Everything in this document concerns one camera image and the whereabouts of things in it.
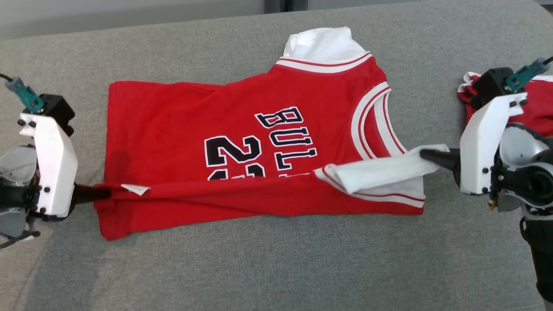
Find teal right camera cable connector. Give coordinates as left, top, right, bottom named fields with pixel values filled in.
left=505, top=56, right=553, bottom=92

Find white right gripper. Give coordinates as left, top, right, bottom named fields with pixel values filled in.
left=420, top=92, right=529, bottom=195

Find teal camera cable connector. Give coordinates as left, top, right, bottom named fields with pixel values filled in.
left=0, top=73, right=46, bottom=114
left=505, top=56, right=553, bottom=92

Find red basketball shorts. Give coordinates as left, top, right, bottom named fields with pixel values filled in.
left=457, top=71, right=553, bottom=139

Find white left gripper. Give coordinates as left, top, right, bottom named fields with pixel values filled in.
left=18, top=112, right=111, bottom=219

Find teal left camera cable connector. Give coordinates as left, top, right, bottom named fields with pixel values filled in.
left=0, top=73, right=46, bottom=114

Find grey partition post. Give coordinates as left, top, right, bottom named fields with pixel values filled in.
left=264, top=0, right=309, bottom=13

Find red basketball jersey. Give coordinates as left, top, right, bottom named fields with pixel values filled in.
left=93, top=26, right=451, bottom=242

